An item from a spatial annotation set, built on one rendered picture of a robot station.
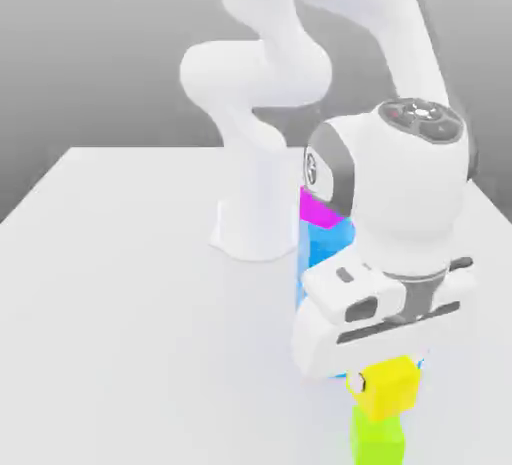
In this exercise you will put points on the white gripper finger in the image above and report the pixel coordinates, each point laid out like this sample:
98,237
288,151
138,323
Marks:
355,383

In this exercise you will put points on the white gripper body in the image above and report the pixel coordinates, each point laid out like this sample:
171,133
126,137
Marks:
316,345

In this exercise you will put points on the small yellow cube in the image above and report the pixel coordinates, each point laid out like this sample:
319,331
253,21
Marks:
390,387

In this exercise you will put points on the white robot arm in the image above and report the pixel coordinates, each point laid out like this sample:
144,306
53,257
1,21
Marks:
404,193

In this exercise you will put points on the small lime green cube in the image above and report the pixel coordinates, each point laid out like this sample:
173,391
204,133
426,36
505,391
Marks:
376,443

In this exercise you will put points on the small magenta cube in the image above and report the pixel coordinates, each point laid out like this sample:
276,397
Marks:
316,209

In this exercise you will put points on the large blue box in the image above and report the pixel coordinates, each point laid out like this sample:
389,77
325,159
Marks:
328,245

